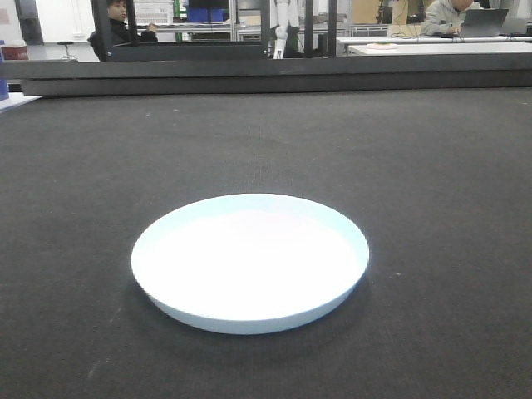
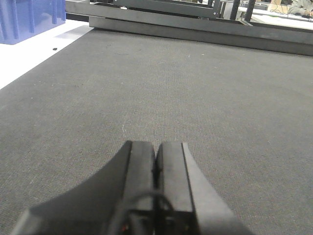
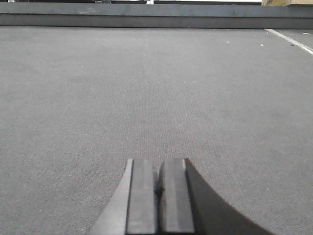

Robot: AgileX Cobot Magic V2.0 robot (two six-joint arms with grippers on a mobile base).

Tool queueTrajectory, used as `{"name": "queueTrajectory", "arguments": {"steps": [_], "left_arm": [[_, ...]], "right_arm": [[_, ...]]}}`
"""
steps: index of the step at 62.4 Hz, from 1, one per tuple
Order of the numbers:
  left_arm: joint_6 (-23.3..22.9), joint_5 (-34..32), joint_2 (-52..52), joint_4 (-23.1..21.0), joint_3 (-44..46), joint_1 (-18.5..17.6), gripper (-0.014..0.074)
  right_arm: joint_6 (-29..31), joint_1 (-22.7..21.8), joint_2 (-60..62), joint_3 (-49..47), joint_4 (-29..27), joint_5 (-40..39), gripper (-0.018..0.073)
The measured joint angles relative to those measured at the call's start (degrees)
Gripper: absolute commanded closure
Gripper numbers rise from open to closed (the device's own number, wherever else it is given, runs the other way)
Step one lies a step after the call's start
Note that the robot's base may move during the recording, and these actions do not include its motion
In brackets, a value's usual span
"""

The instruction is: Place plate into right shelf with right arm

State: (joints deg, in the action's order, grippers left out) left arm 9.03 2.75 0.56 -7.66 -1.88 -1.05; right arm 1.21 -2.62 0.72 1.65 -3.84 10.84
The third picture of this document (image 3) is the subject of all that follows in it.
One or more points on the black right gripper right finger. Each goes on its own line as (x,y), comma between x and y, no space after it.
(188,205)

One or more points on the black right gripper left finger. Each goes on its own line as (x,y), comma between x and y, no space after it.
(132,210)

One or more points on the white floor tape strip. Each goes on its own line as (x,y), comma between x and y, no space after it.
(294,42)

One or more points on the grey platform edge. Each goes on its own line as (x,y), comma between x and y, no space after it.
(156,16)

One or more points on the cardboard box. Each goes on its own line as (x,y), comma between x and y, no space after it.
(286,2)

